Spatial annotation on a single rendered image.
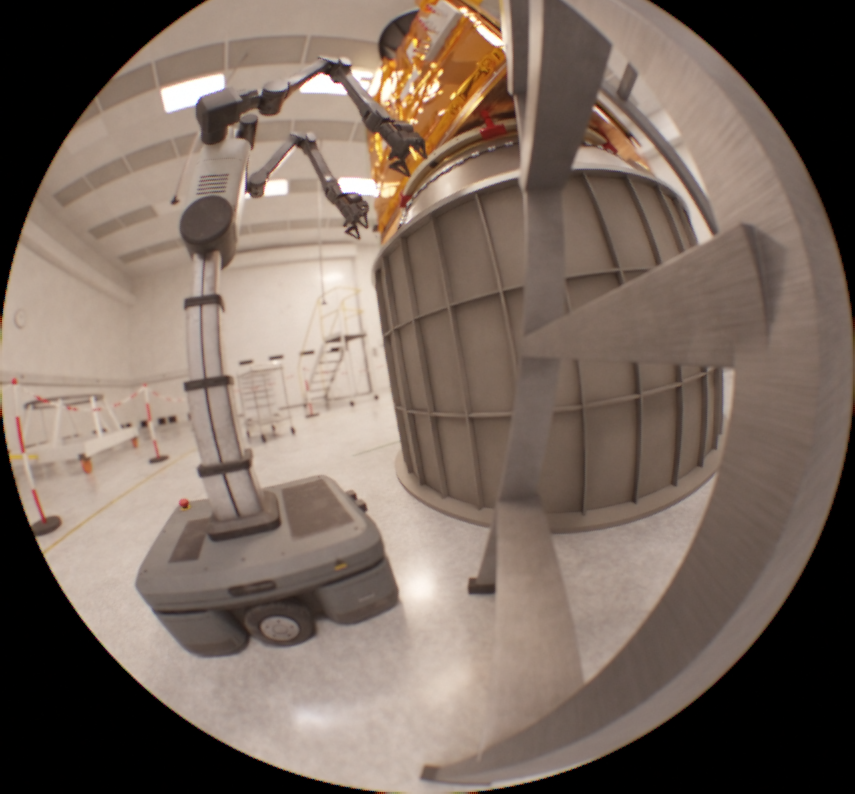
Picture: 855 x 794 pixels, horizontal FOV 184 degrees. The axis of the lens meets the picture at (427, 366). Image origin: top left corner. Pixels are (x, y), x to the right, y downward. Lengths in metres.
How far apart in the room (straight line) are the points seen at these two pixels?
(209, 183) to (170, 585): 0.96
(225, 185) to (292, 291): 8.25
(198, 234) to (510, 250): 0.89
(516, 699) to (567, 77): 0.61
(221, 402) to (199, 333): 0.18
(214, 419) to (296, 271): 8.70
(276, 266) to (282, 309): 1.54
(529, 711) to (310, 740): 0.45
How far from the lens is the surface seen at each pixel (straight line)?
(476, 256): 0.91
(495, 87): 1.43
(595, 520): 0.95
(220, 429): 0.70
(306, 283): 9.10
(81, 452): 4.20
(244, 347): 8.82
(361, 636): 0.74
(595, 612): 0.72
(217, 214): 0.81
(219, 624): 0.75
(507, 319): 0.81
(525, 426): 0.49
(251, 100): 0.97
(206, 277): 0.79
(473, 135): 1.49
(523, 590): 0.37
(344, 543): 0.61
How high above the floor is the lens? 0.59
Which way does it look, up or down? level
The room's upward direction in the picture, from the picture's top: 9 degrees counter-clockwise
